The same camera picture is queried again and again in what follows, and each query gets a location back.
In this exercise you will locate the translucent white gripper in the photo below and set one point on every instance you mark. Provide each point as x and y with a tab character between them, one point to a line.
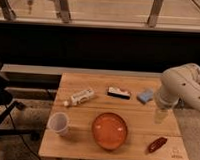
160	115

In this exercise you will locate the red pepper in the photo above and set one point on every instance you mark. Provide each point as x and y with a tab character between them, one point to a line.
157	144

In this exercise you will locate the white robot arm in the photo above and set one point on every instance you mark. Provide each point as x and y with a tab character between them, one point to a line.
177	83

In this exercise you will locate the blue sponge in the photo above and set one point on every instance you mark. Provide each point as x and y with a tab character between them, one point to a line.
145	96

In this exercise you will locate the orange round plate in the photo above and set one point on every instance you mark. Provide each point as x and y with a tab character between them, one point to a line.
109	131

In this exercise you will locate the black and white eraser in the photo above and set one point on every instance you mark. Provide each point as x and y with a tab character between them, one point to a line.
118	92

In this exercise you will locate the black office chair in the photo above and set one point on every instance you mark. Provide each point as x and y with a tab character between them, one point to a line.
7	99

